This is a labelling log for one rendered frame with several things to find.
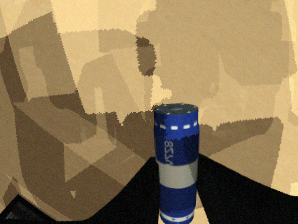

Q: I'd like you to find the blue and silver battery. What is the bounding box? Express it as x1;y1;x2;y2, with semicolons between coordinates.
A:
153;103;200;224

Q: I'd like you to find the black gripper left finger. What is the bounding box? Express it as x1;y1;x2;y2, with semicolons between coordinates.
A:
0;156;161;224

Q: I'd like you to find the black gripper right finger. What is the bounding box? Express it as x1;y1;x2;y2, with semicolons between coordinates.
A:
197;153;298;224

